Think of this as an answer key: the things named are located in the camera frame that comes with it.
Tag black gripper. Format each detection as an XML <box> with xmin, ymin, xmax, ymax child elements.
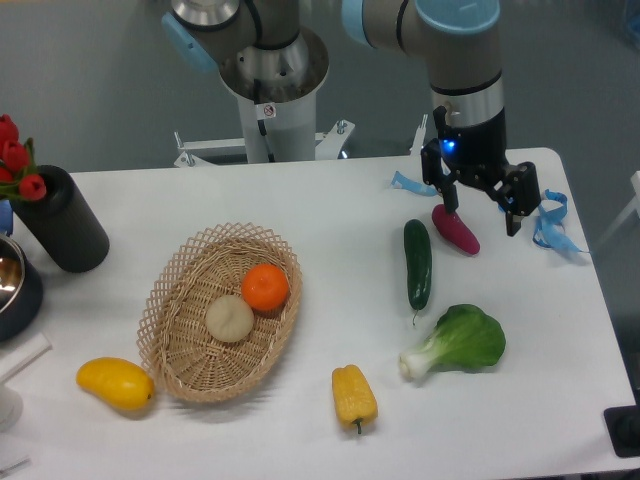
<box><xmin>420</xmin><ymin>106</ymin><xmax>541</xmax><ymax>237</ymax></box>

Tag yellow bell pepper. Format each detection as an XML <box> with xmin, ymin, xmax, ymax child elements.
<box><xmin>331</xmin><ymin>364</ymin><xmax>378</xmax><ymax>435</ymax></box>

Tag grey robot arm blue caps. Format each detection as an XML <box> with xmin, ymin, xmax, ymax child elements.
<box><xmin>162</xmin><ymin>1</ymin><xmax>540</xmax><ymax>235</ymax></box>

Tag purple sweet potato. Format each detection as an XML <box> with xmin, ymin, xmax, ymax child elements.
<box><xmin>431</xmin><ymin>204</ymin><xmax>480</xmax><ymax>256</ymax></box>

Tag blue ribbon strip left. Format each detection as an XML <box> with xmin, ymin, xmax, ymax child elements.
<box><xmin>390</xmin><ymin>171</ymin><xmax>438</xmax><ymax>197</ymax></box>

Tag green cucumber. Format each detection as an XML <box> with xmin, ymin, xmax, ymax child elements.
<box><xmin>403</xmin><ymin>219</ymin><xmax>433</xmax><ymax>322</ymax></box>

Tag green bok choy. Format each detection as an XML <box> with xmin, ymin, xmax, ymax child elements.
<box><xmin>398</xmin><ymin>304</ymin><xmax>507</xmax><ymax>380</ymax></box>

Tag orange fruit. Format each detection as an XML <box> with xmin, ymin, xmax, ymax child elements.
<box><xmin>241</xmin><ymin>264</ymin><xmax>289</xmax><ymax>311</ymax></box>

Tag black device table corner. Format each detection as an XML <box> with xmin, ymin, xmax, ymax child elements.
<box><xmin>604</xmin><ymin>405</ymin><xmax>639</xmax><ymax>458</ymax></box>

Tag white steamed bun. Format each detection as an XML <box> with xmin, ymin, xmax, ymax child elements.
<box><xmin>205</xmin><ymin>295</ymin><xmax>255</xmax><ymax>343</ymax></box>

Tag woven wicker basket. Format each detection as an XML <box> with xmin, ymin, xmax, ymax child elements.
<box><xmin>137</xmin><ymin>223</ymin><xmax>302</xmax><ymax>403</ymax></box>

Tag yellow mango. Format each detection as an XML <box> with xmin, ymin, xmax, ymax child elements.
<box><xmin>76</xmin><ymin>357</ymin><xmax>155</xmax><ymax>411</ymax></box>

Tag black cylindrical vase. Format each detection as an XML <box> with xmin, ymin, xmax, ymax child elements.
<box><xmin>11</xmin><ymin>165</ymin><xmax>110</xmax><ymax>273</ymax></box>

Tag red tulip flowers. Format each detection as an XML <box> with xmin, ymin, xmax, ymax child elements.
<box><xmin>1</xmin><ymin>114</ymin><xmax>47</xmax><ymax>202</ymax></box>

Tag black metal bowl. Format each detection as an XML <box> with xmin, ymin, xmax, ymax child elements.
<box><xmin>1</xmin><ymin>234</ymin><xmax>44</xmax><ymax>342</ymax></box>

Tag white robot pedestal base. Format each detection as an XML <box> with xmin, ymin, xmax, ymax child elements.
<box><xmin>174</xmin><ymin>27</ymin><xmax>355</xmax><ymax>167</ymax></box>

